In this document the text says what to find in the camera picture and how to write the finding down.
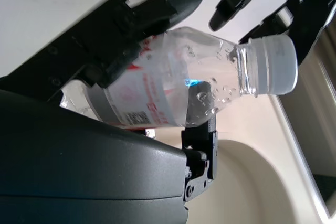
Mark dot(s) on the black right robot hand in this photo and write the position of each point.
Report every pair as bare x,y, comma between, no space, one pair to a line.
78,169

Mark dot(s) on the clear water bottle white cap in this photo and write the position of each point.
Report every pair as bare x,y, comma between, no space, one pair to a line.
170,87

